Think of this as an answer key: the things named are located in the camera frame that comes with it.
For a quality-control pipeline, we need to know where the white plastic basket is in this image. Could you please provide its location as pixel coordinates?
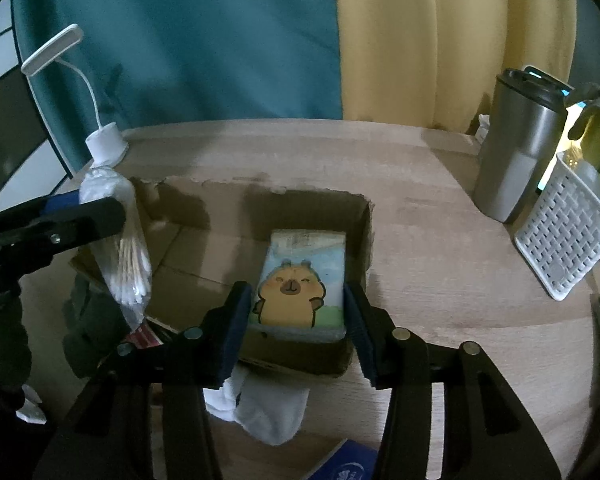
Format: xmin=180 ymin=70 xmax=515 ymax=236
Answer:
xmin=512 ymin=152 xmax=600 ymax=301

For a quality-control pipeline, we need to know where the blue booklet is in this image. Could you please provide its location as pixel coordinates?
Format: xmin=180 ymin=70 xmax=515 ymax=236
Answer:
xmin=310 ymin=437 xmax=381 ymax=480

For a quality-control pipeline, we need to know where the white desk lamp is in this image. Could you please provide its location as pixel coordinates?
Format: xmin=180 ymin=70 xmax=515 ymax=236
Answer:
xmin=21 ymin=24 xmax=130 ymax=168

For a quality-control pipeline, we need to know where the red packet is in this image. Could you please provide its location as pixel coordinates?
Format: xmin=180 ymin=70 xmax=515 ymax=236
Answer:
xmin=127 ymin=317 xmax=166 ymax=348

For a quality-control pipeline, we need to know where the teal curtain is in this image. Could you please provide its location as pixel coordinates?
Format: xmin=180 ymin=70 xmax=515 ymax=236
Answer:
xmin=10 ymin=0 xmax=343 ymax=186

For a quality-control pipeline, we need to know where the brown cardboard box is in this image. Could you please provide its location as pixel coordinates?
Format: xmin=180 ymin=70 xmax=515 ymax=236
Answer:
xmin=70 ymin=175 xmax=376 ymax=378

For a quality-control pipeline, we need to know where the steel tumbler with black lid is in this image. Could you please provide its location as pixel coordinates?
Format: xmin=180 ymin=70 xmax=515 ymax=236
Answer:
xmin=474 ymin=67 xmax=571 ymax=224

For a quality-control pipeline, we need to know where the dark green knit hat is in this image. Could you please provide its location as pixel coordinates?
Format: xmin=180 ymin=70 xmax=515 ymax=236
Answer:
xmin=62 ymin=275 xmax=131 ymax=378

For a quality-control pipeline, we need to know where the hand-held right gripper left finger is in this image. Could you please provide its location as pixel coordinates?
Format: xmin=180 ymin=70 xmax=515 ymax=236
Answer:
xmin=35 ymin=280 xmax=253 ymax=480

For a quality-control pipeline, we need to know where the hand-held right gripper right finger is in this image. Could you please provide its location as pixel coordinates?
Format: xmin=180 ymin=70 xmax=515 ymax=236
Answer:
xmin=342 ymin=282 xmax=563 ymax=480

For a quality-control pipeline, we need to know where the yellow curtain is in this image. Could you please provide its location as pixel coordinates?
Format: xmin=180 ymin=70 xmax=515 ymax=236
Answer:
xmin=327 ymin=0 xmax=581 ymax=136

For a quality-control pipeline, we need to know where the white sock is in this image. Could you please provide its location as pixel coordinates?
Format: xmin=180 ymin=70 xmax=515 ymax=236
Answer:
xmin=202 ymin=365 xmax=311 ymax=447

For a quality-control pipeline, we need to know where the white crumpled paper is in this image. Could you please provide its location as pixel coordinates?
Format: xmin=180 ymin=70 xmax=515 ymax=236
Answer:
xmin=16 ymin=384 xmax=47 ymax=424

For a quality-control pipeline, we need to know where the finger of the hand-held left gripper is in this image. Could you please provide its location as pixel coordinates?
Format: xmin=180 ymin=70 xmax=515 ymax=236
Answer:
xmin=0 ymin=191 xmax=84 ymax=229
xmin=0 ymin=196 xmax=127 ymax=281

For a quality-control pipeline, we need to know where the clear bag of cotton swabs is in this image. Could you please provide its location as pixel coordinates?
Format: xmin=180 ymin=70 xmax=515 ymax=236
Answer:
xmin=79 ymin=165 xmax=153 ymax=328

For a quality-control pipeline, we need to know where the cartoon print tissue pack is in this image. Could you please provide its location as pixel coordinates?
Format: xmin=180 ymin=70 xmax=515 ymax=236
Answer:
xmin=247 ymin=229 xmax=351 ymax=345

